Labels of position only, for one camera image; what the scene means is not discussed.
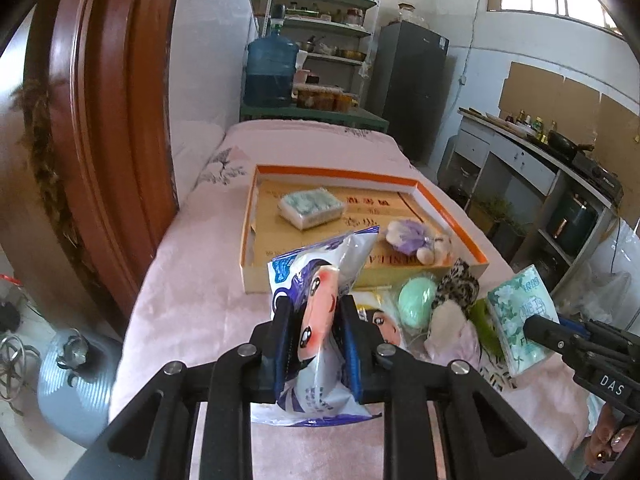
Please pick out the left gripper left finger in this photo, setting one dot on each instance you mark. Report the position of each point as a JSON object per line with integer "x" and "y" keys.
{"x": 207, "y": 407}

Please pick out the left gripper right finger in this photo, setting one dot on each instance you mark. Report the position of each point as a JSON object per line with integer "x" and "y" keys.
{"x": 439, "y": 421}

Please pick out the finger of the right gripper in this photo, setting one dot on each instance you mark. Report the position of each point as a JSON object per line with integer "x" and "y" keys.
{"x": 590, "y": 328}
{"x": 569, "y": 345}

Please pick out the large green tissue pack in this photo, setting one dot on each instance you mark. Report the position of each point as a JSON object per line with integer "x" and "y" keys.
{"x": 510, "y": 305}

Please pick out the plush bunny purple bow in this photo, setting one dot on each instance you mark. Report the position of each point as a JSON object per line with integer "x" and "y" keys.
{"x": 412, "y": 238}

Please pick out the purple cartoon wipes pack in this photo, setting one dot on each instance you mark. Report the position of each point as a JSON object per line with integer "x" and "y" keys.
{"x": 316, "y": 390}

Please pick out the small green tissue pack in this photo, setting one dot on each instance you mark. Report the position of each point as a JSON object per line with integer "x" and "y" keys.
{"x": 310, "y": 208}

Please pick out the green ring toy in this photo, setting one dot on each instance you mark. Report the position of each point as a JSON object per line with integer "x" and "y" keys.
{"x": 486, "y": 332}

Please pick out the plush bunny pink hat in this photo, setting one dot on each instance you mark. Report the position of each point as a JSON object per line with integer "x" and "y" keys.
{"x": 451, "y": 336}

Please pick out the yellow cartoon wipes pack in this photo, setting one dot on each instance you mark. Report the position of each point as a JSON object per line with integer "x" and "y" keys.
{"x": 376, "y": 306}

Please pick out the person's right hand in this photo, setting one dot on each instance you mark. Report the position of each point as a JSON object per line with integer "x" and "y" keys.
{"x": 608, "y": 438}

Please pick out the grey gas cylinder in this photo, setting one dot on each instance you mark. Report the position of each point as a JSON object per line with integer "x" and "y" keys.
{"x": 76, "y": 378}

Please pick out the dark green rice cooker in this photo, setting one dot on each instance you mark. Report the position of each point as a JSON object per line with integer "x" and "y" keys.
{"x": 571, "y": 223}

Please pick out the white kitchen counter cabinet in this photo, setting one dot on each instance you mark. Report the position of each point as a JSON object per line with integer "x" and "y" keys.
{"x": 487, "y": 160}

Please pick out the leopard print scrunchie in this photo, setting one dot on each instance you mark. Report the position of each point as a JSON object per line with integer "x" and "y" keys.
{"x": 458, "y": 285}

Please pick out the potted green plant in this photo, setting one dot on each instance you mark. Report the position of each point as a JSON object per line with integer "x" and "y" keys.
{"x": 488, "y": 214}

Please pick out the mint green sponge egg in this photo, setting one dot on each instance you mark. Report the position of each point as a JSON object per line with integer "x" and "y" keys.
{"x": 415, "y": 301}

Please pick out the black wok pan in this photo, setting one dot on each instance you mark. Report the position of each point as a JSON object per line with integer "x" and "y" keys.
{"x": 566, "y": 147}

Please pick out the orange rimmed cardboard tray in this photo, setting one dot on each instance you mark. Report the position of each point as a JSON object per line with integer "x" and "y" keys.
{"x": 370, "y": 199}

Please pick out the black refrigerator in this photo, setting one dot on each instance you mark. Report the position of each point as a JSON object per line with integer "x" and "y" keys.
{"x": 407, "y": 85}

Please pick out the green low table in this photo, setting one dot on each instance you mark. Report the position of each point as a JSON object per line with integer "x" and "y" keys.
{"x": 355, "y": 118}

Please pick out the blue water jug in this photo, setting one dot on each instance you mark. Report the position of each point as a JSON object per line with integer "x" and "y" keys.
{"x": 271, "y": 66}

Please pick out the green metal shelf rack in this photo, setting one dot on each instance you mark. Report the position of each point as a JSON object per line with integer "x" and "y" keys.
{"x": 338, "y": 36}

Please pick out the red wooden door frame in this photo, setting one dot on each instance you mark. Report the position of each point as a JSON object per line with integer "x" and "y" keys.
{"x": 97, "y": 192}

